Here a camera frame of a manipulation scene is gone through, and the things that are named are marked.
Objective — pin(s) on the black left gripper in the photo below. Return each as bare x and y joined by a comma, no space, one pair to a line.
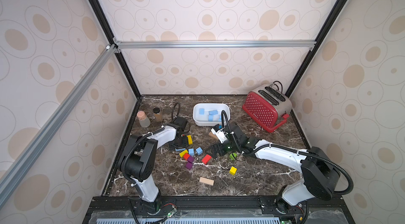
185,143

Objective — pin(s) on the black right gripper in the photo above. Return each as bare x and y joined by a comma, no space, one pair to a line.
218,148

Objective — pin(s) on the blue cube cluster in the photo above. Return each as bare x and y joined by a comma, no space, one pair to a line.
199,151
190,151

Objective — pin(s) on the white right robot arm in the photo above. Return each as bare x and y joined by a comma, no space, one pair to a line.
321,177

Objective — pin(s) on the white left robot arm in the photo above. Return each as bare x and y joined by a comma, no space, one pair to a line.
137,160

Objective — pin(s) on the yellow flat block left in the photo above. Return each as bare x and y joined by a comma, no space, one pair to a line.
190,142

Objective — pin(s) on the yellow cube left cluster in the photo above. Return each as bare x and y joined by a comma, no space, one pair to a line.
183,153

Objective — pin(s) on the long red block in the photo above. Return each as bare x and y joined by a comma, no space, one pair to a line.
206,159

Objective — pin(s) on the natural wood block rear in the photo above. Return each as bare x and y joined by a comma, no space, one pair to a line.
213,135

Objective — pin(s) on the purple block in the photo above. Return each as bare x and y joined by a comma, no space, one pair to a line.
190,162

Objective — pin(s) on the small yellow cube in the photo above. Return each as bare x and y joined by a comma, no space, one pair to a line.
233,171

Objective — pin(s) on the natural wood flat block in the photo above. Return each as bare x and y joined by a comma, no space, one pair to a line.
206,181

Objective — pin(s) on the black lid spice jar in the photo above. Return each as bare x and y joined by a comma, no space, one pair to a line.
157,114

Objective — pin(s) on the white plastic tub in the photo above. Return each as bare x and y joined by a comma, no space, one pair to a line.
202,120

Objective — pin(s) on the pink lid glass jar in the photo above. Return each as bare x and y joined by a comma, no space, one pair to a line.
143,119

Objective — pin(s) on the red polka dot toaster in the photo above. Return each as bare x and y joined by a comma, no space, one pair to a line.
268,106

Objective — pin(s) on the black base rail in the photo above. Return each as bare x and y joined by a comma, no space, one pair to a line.
216,210

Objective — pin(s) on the silver horizontal frame bar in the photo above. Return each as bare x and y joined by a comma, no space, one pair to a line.
119,45

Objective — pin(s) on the silver left frame bar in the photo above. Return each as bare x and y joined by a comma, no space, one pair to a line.
31,153

